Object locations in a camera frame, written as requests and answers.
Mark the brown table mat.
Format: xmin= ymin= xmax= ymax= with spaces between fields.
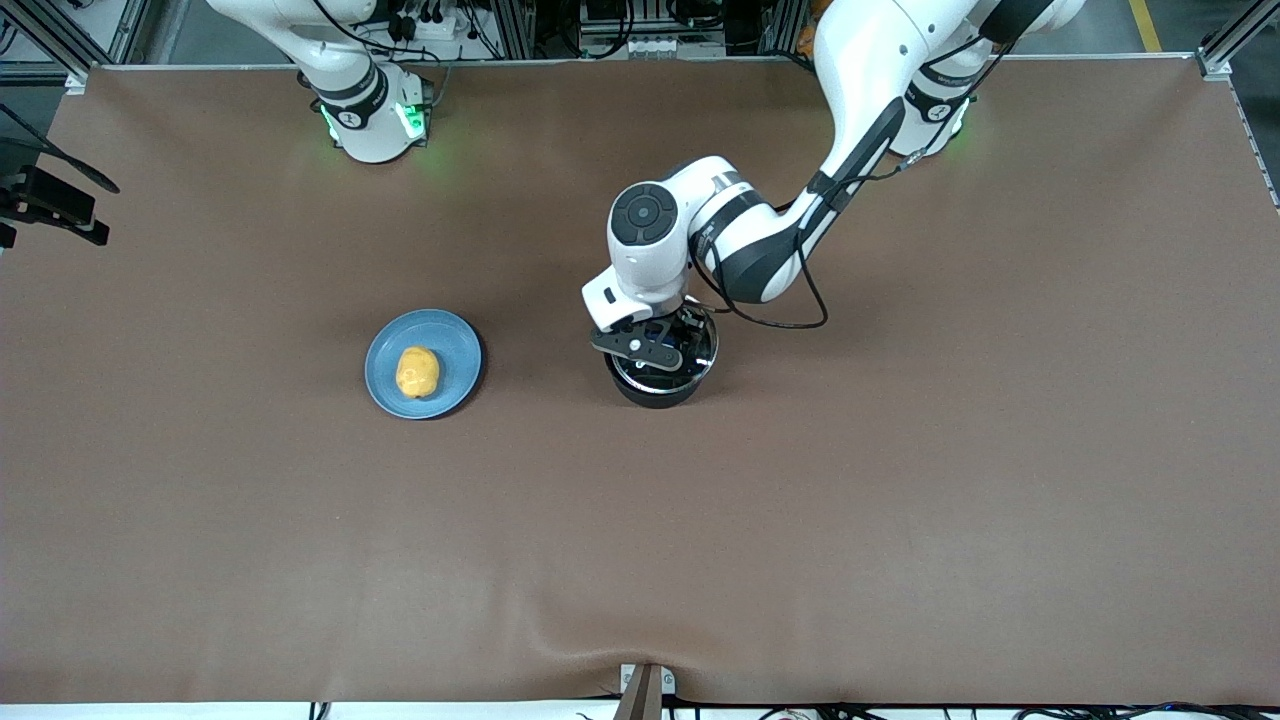
xmin=0 ymin=55 xmax=1280 ymax=707

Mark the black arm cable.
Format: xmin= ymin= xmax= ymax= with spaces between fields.
xmin=0 ymin=100 xmax=123 ymax=195
xmin=688 ymin=20 xmax=1013 ymax=332

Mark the glass lid with blue knob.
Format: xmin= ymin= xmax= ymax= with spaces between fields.
xmin=608 ymin=305 xmax=718 ymax=393

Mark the blue round plate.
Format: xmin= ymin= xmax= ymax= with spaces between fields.
xmin=364 ymin=308 xmax=485 ymax=421

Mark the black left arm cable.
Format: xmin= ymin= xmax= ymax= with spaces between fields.
xmin=688 ymin=20 xmax=1013 ymax=332

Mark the yellow potato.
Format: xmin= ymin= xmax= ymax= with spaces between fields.
xmin=395 ymin=345 xmax=441 ymax=401

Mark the black pot with blue handle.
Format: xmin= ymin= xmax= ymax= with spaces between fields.
xmin=604 ymin=300 xmax=720 ymax=409

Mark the white connector strip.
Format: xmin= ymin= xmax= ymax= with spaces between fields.
xmin=580 ymin=35 xmax=701 ymax=59

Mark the white power strip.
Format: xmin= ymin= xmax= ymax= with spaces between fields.
xmin=385 ymin=0 xmax=477 ymax=43

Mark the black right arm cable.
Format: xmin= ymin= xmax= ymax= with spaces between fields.
xmin=0 ymin=100 xmax=123 ymax=195

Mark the grey metal mount bracket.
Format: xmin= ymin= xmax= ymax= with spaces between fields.
xmin=612 ymin=662 xmax=677 ymax=720

